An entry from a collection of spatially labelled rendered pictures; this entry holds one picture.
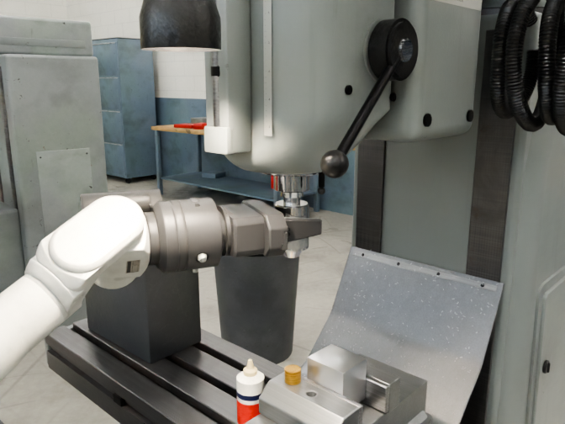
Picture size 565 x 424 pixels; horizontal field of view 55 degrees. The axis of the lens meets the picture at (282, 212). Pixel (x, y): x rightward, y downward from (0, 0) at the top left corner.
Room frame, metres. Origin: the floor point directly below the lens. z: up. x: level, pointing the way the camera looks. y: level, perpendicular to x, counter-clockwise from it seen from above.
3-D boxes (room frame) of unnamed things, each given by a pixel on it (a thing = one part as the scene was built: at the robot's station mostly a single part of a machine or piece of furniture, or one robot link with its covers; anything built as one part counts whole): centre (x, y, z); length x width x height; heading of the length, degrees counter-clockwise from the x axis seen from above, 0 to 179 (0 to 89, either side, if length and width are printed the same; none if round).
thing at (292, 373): (0.64, -0.01, 1.04); 0.02 x 0.02 x 0.02
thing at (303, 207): (0.70, -0.01, 1.26); 0.05 x 0.05 x 0.01
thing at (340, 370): (0.65, -0.07, 1.03); 0.06 x 0.05 x 0.06; 47
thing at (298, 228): (0.67, -0.02, 1.23); 0.06 x 0.02 x 0.03; 112
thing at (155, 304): (0.99, 0.28, 1.02); 0.22 x 0.12 x 0.20; 48
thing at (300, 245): (0.70, -0.01, 1.23); 0.05 x 0.05 x 0.05
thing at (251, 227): (0.67, 0.07, 1.23); 0.13 x 0.12 x 0.10; 23
